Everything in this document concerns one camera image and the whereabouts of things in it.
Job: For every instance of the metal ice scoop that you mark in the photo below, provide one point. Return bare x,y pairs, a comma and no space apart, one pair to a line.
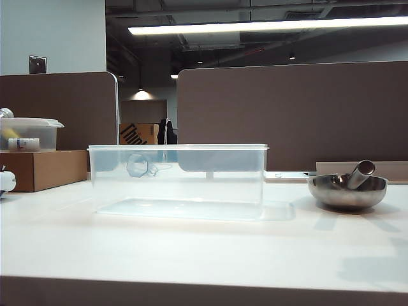
347,189

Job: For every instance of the transparent plastic storage box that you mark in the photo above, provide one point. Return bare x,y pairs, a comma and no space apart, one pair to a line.
178,181

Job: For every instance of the printed cardboard box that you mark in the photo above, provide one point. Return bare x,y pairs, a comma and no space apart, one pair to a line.
138,134

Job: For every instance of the brown cardboard box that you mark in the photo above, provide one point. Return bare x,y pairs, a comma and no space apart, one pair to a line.
44,170

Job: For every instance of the black jacket on chair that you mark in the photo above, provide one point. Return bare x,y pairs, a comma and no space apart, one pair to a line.
168,131

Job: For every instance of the pendant ceiling lamp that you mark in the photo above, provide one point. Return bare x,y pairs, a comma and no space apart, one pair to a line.
143,94

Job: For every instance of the brown desk partition panel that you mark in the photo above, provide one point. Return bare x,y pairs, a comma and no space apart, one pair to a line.
63,108
287,114

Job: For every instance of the long fluorescent ceiling light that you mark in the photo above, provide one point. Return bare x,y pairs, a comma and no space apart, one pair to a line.
267,25

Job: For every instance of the lidded translucent plastic container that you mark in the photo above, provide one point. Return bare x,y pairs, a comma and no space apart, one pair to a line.
28,134

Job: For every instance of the white labelled bottle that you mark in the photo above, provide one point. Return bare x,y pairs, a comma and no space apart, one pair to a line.
24,144

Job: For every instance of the yellow object in container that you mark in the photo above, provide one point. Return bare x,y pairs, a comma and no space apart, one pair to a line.
9,132

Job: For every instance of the silver cylindrical object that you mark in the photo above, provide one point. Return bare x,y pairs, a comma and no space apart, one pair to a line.
5,113

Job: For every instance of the wall switch plate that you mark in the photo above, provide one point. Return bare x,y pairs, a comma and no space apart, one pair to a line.
38,64

